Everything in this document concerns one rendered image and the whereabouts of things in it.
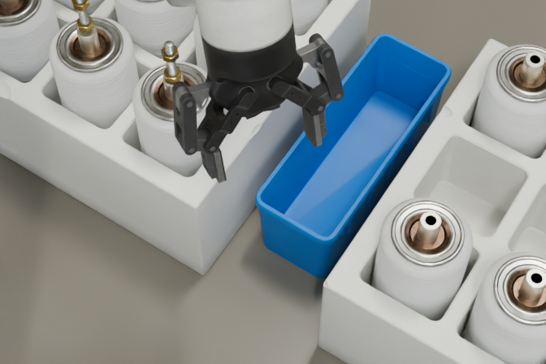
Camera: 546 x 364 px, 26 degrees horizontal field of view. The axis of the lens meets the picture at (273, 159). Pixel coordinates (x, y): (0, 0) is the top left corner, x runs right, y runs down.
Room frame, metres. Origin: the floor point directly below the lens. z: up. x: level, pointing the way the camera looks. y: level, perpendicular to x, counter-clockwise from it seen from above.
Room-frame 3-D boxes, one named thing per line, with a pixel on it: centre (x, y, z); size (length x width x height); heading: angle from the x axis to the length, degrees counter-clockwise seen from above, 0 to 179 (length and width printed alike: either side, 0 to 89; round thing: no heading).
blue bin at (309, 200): (0.76, -0.10, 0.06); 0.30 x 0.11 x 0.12; 147
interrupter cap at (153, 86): (0.73, 0.11, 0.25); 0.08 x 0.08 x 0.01
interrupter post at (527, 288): (0.49, -0.26, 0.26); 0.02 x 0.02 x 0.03
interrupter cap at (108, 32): (0.79, 0.21, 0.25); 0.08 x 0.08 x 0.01
